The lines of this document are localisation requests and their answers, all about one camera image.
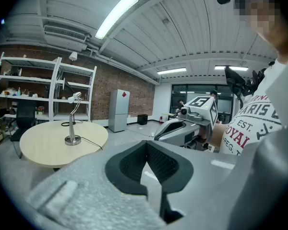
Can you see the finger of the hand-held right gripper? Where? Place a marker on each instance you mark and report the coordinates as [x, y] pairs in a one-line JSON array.
[[163, 134]]

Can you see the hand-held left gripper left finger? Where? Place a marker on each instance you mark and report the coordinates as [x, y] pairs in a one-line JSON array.
[[86, 200]]

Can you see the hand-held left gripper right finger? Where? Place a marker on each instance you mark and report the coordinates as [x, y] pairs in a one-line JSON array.
[[201, 176]]

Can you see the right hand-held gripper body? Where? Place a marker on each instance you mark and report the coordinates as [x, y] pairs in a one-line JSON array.
[[204, 109]]

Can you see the silver metal lamp stand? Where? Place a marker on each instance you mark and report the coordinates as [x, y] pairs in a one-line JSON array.
[[72, 128]]

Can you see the person's right forearm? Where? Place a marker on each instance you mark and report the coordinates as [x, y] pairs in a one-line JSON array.
[[218, 135]]

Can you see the red fire extinguisher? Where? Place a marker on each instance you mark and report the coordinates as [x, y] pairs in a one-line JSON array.
[[161, 120]]

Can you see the black box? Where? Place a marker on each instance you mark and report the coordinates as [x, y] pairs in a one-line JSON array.
[[142, 119]]

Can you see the black framed glass partition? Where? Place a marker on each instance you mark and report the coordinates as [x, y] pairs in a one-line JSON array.
[[180, 92]]

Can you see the black chest-mounted screen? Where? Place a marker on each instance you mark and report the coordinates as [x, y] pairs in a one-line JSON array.
[[234, 79]]

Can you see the long ceiling light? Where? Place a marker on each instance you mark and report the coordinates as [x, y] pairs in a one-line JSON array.
[[116, 15], [171, 71], [231, 68]]

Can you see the grey refrigerator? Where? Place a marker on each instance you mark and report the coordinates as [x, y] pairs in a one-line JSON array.
[[118, 109]]

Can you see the person's white printed shirt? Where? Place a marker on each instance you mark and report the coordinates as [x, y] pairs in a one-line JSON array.
[[254, 118]]

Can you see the amber bottle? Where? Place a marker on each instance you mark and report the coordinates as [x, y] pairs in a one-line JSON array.
[[85, 97]]

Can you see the potted red flowers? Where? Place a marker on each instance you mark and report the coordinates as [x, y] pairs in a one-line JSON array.
[[41, 109]]

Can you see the white metal shelf unit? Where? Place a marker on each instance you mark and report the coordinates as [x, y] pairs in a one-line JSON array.
[[74, 84], [26, 61]]

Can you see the black office chair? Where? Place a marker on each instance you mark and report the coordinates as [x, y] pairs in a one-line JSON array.
[[25, 115]]

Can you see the person's head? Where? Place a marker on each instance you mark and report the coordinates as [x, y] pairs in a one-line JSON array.
[[266, 15]]

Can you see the ceiling air conditioner unit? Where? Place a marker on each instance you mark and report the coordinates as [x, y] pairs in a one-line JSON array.
[[64, 38]]

